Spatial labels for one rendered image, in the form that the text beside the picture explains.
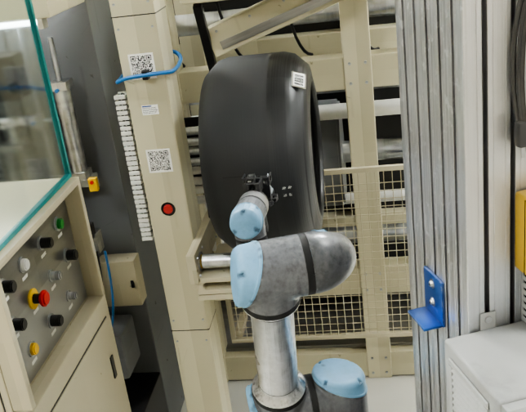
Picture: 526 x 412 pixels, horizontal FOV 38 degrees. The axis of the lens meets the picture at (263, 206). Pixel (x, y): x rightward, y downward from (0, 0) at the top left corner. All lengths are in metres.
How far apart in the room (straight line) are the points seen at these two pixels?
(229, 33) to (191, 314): 0.94
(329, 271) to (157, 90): 1.06
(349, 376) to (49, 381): 0.74
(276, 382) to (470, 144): 0.69
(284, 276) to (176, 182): 1.04
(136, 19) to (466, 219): 1.31
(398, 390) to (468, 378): 2.02
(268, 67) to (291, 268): 0.94
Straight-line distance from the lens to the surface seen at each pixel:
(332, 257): 1.40
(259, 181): 1.89
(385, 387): 3.27
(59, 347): 2.11
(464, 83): 1.15
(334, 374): 1.72
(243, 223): 1.74
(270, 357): 1.55
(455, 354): 1.27
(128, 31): 2.27
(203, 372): 2.68
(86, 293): 2.31
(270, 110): 2.09
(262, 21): 2.59
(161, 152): 2.34
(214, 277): 2.36
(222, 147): 2.09
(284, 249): 1.39
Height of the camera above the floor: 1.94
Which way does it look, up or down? 22 degrees down
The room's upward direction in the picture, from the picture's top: 7 degrees counter-clockwise
